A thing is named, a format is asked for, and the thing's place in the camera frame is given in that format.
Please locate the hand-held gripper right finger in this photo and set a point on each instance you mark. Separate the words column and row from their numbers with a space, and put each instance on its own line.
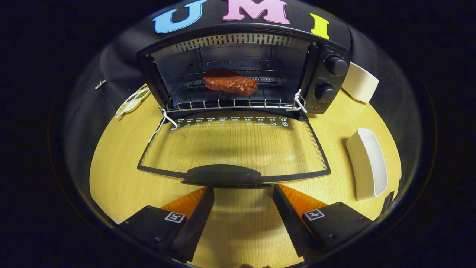
column 290, row 223

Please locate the white toaster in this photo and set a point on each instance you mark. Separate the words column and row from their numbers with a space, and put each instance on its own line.
column 359, row 83

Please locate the silver clip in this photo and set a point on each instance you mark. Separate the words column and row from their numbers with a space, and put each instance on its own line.
column 99, row 84

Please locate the brown steak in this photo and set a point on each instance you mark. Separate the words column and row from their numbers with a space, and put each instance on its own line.
column 230, row 83

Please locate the white divided condiment dish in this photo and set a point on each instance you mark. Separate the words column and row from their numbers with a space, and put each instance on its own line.
column 132, row 101

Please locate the white rectangular dish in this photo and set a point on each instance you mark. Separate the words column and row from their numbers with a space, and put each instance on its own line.
column 362, row 167

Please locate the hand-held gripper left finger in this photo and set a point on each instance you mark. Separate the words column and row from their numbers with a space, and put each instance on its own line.
column 193, row 227

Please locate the black toaster oven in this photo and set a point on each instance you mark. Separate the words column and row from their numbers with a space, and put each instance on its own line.
column 316, row 74

